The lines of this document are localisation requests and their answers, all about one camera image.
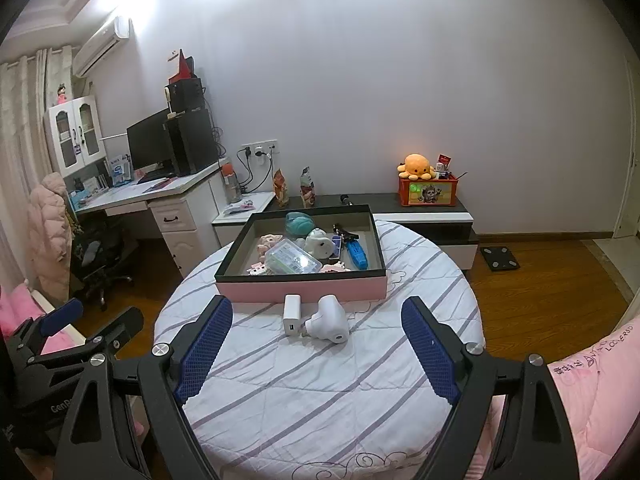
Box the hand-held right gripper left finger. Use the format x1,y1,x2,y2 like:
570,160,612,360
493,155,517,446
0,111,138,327
57,295,234,480

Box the clear plastic box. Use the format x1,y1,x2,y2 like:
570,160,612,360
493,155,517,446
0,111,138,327
264,238,323,275

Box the blue plastic pencil case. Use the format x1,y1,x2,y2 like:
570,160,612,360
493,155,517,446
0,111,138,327
345,239,368,271

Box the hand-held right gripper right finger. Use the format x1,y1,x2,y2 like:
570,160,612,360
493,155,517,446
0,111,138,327
401,296,581,480

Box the red paper bag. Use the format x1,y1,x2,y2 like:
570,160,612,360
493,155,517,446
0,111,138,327
167,49,195,85

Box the white glass-door cabinet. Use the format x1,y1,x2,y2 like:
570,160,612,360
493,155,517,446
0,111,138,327
44,95,108,178

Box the black office chair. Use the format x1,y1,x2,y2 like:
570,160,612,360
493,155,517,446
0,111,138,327
70,220,136,311

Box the white charger cube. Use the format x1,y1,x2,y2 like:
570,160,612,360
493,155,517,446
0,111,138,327
282,295,303,337

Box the black box on tower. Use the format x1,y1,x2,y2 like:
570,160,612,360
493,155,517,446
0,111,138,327
164,77,206,113

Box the grey snack bag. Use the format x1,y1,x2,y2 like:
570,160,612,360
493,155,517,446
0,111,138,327
299,166,316,208

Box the white desk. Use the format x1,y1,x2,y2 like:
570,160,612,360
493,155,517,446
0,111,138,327
70,160,226,281

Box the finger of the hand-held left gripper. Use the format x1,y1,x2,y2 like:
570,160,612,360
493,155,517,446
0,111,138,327
10,297,85,358
82,306,145,362

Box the white air conditioner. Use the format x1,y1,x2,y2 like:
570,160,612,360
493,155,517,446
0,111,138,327
72,16,131,78

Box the red storage box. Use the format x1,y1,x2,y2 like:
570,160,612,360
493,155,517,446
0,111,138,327
398,175,460,207

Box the black and white tv stand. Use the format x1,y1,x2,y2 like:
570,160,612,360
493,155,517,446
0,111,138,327
212,192,481,273

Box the orange octopus plush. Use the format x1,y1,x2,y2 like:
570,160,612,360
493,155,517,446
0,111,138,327
397,154,437,181

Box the orange snack bag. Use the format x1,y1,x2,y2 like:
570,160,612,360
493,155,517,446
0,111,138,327
272,167,291,207

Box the black computer monitor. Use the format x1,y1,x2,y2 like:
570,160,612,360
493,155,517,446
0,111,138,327
126,108,173,173

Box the white plug adapter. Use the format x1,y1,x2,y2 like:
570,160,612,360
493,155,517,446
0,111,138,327
305,296,350,345

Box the white plush toy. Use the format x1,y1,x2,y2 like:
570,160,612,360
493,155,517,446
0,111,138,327
305,229,336,261

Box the black bathroom scale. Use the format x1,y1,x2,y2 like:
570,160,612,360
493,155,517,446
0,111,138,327
480,245,521,273

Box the pink puffer jacket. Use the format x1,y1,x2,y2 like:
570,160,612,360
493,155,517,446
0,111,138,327
27,172,73,301

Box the bottle with orange cap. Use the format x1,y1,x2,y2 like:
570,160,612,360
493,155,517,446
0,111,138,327
222,162,243,203

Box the pink quilted blanket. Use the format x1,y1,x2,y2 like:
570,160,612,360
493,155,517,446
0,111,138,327
472,315,640,480

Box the beige curtain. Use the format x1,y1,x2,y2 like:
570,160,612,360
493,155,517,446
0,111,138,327
0,47,76,301

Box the black computer tower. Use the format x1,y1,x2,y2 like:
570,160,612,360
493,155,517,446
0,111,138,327
165,109,221,177

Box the pink box with black rim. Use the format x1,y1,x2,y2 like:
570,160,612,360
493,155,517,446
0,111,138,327
215,204,388,303

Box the teal plush toy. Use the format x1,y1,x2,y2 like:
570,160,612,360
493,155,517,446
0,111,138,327
286,211,315,238

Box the pink plush toy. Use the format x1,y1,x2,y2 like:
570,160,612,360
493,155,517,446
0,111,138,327
257,233,283,258

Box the blue booklets on desk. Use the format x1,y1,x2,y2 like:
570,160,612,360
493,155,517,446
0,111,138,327
107,154,133,188

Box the white wall power outlet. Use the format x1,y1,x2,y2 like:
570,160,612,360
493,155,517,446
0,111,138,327
241,140,278,158

